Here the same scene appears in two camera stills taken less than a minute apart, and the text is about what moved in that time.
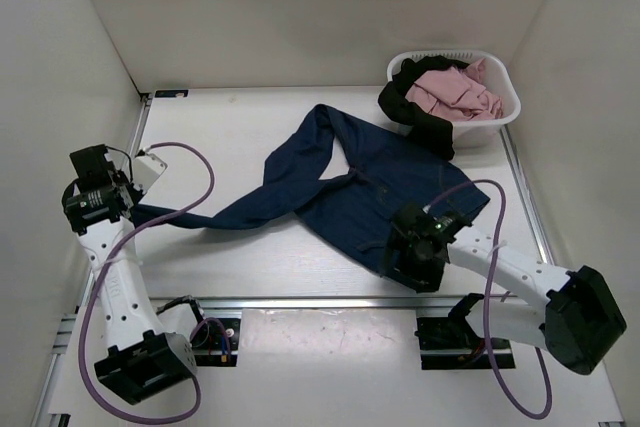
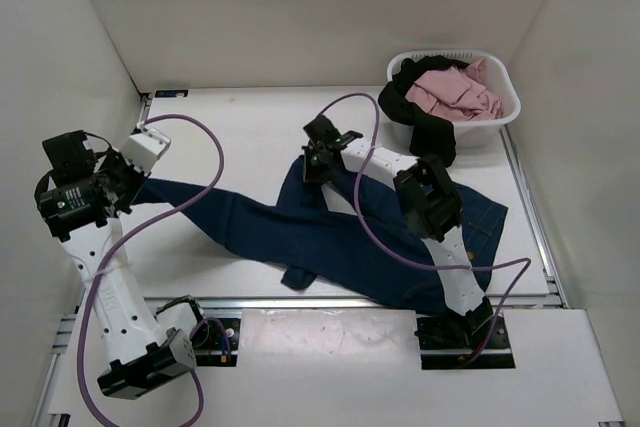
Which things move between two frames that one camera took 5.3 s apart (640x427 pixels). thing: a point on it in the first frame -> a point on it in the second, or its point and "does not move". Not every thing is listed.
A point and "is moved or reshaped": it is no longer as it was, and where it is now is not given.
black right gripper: (428, 277) -> (310, 174)
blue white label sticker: (171, 93) does not move
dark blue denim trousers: (313, 171) is moved or reshaped
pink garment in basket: (455, 94) does not move
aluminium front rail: (68, 325) does not move
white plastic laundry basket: (473, 133) does not move
